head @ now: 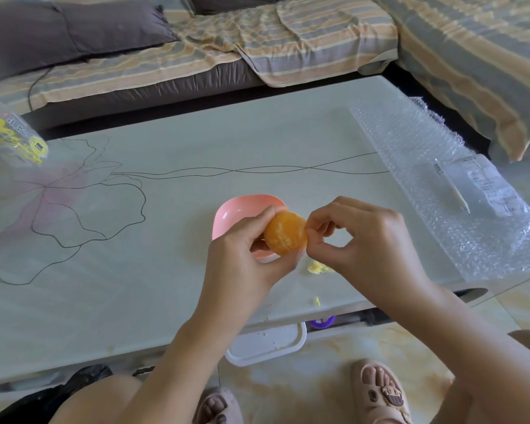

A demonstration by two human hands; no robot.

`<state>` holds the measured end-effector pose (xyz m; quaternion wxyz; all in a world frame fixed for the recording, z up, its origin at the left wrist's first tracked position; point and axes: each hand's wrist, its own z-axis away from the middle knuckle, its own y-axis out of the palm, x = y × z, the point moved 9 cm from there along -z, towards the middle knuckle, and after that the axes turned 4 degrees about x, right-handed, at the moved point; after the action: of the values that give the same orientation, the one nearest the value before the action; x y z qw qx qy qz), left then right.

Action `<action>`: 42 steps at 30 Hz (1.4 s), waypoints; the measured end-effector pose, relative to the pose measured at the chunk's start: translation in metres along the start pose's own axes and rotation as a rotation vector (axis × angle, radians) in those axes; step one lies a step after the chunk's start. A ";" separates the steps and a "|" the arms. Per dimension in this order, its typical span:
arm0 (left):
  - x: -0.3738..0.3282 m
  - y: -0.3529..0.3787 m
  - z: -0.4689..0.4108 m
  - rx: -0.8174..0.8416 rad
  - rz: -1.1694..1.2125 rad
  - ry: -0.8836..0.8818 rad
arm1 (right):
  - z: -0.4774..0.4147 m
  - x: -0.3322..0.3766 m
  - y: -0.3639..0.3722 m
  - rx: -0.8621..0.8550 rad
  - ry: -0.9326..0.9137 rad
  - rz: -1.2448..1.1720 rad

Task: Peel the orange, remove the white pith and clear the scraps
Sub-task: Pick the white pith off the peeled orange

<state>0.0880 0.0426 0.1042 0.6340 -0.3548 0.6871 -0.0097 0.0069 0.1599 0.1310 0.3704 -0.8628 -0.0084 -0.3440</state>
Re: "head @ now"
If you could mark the small white pith clump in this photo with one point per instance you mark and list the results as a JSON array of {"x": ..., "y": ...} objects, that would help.
[{"x": 318, "y": 269}]

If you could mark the thin white stick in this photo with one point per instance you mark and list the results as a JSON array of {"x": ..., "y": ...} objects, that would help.
[{"x": 454, "y": 190}]

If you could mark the dark brown sofa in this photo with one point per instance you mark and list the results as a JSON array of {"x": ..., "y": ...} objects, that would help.
[{"x": 150, "y": 90}]

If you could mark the person's right forearm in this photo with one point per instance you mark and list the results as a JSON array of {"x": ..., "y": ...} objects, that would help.
[{"x": 477, "y": 357}]

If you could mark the grey upright cushion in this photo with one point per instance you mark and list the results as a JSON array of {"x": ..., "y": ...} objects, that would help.
[{"x": 238, "y": 2}]

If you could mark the person's right hand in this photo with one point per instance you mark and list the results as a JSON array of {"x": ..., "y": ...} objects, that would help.
[{"x": 380, "y": 256}]

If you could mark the person's left foot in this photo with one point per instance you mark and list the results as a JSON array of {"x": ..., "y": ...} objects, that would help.
[{"x": 216, "y": 408}]

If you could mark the black box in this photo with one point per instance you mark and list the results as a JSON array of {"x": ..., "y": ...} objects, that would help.
[{"x": 375, "y": 316}]

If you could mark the white plastic container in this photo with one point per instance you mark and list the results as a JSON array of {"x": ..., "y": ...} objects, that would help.
[{"x": 269, "y": 344}]

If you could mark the orange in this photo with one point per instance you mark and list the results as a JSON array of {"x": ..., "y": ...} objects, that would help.
[{"x": 285, "y": 234}]

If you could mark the person's right foot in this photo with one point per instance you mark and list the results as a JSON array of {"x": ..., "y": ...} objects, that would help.
[{"x": 380, "y": 388}]

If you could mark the person's left leg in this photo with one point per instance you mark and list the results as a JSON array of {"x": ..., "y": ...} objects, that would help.
[{"x": 97, "y": 399}]

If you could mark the person's foot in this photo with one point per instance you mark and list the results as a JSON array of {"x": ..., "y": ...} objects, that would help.
[
  {"x": 380, "y": 388},
  {"x": 216, "y": 408}
]

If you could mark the pink plastic dish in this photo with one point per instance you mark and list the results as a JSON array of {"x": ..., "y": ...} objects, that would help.
[{"x": 234, "y": 214}]

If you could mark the clear plastic bag paper label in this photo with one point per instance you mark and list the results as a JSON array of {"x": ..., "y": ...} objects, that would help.
[{"x": 486, "y": 185}]

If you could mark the clear bottle yellow label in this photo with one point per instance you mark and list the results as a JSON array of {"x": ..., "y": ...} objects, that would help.
[{"x": 13, "y": 136}]

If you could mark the black plastic bag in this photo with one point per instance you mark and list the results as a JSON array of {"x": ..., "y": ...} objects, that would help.
[{"x": 44, "y": 395}]

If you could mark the person's left forearm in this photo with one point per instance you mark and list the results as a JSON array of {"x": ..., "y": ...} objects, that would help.
[{"x": 172, "y": 379}]

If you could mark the person's left hand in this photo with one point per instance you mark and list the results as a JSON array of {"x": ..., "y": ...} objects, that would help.
[{"x": 229, "y": 287}]

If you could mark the clear bubble wrap sheet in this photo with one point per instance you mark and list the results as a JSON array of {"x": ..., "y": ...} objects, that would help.
[{"x": 399, "y": 139}]

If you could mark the striped sofa sheet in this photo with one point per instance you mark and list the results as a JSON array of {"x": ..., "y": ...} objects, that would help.
[
  {"x": 468, "y": 52},
  {"x": 318, "y": 39}
]

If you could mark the grey flat pillow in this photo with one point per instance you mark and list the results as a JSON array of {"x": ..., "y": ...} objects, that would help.
[{"x": 70, "y": 33}]

